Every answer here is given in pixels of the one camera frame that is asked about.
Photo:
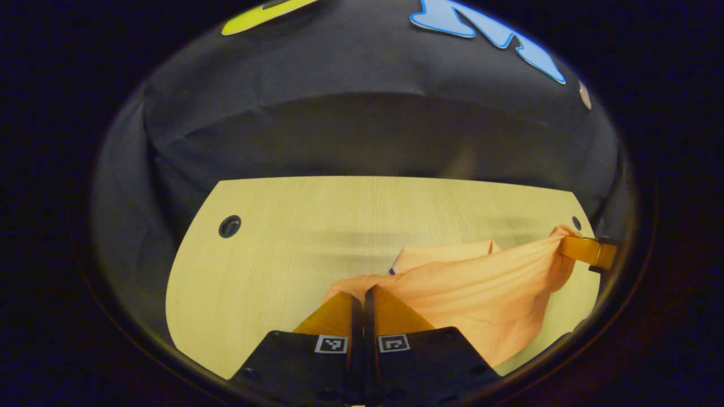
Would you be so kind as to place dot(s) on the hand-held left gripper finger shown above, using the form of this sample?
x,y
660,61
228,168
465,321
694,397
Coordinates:
x,y
369,345
356,345

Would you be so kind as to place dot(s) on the black table grommet hole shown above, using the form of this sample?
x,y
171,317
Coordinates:
x,y
576,223
229,226

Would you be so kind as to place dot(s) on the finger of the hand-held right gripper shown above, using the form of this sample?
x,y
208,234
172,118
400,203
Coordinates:
x,y
582,250

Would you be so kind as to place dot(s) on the orange T-shirt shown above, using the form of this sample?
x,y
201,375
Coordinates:
x,y
481,294

